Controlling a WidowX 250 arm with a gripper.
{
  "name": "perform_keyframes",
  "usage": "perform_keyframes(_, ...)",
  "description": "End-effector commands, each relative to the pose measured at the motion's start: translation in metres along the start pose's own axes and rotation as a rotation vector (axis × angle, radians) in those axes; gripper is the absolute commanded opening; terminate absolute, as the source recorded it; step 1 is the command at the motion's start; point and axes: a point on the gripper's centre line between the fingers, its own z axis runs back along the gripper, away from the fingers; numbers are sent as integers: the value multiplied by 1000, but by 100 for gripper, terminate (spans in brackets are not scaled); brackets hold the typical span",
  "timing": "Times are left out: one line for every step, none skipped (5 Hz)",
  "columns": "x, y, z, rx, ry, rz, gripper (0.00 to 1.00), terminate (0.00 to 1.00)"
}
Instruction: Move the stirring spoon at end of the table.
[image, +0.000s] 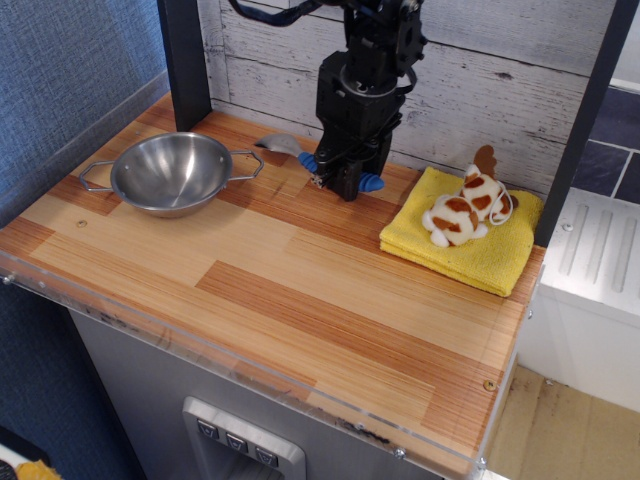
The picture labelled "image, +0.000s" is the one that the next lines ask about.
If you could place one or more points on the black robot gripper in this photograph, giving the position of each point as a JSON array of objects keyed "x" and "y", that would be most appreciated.
[{"x": 358, "y": 104}]

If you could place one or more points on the blue handled metal spoon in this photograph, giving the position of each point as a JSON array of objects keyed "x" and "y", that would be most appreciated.
[{"x": 286, "y": 143}]

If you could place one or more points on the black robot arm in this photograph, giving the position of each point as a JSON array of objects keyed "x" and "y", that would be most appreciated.
[{"x": 392, "y": 25}]

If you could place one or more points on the brown white plush toy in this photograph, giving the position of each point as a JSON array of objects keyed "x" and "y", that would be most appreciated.
[{"x": 481, "y": 201}]

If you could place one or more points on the yellow folded cloth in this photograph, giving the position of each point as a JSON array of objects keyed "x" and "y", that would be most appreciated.
[{"x": 493, "y": 263}]

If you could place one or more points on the white ribbed cabinet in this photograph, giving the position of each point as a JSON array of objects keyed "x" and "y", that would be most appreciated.
[{"x": 583, "y": 324}]

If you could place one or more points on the grey button control panel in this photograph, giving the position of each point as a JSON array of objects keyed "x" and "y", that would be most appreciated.
[{"x": 228, "y": 447}]

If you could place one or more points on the yellow black object corner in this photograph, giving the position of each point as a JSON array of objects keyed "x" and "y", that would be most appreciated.
[{"x": 28, "y": 471}]

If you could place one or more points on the steel two-handled bowl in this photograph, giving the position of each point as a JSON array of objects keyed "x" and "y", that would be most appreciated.
[{"x": 171, "y": 175}]

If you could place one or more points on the dark left frame post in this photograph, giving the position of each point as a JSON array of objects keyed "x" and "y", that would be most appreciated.
[{"x": 185, "y": 59}]

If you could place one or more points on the dark frame post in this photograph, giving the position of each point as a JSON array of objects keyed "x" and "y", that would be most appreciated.
[
  {"x": 185, "y": 59},
  {"x": 606, "y": 61}
]

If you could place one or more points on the dark right frame post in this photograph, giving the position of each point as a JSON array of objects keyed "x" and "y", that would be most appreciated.
[{"x": 606, "y": 61}]

